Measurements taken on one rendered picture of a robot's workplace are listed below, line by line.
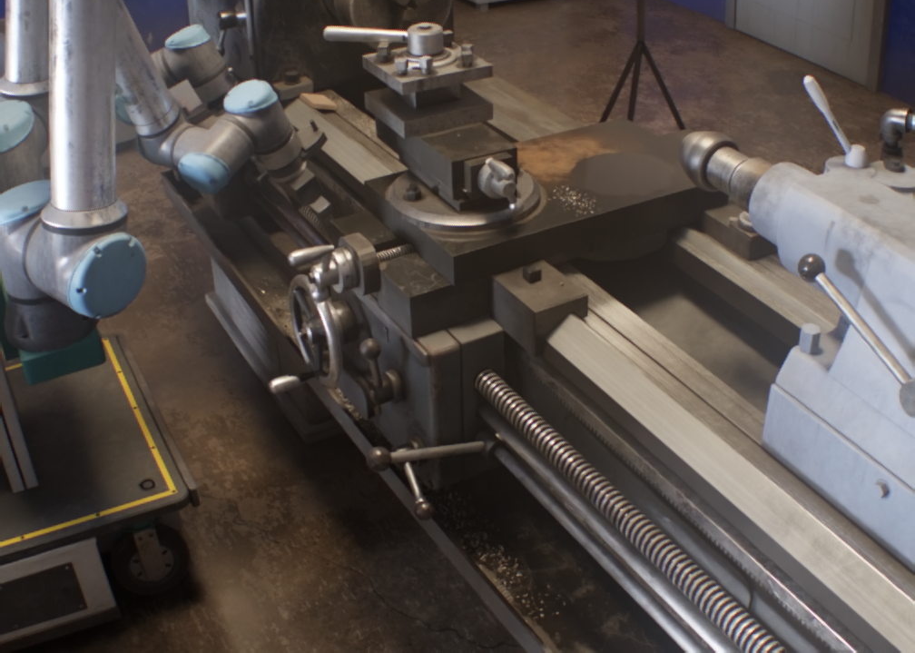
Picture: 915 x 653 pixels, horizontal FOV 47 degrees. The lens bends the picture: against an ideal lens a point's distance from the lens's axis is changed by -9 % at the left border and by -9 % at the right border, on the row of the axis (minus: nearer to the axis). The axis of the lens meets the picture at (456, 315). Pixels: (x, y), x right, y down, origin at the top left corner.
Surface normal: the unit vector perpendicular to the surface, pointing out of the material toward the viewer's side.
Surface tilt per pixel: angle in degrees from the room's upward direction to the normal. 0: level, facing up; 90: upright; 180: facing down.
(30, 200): 5
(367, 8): 90
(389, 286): 90
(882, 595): 36
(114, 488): 0
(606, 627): 0
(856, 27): 90
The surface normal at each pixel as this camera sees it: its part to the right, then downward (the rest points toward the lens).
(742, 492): -0.53, -0.52
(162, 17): 0.49, 0.45
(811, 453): -0.87, 0.28
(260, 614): -0.03, -0.85
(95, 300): 0.77, 0.39
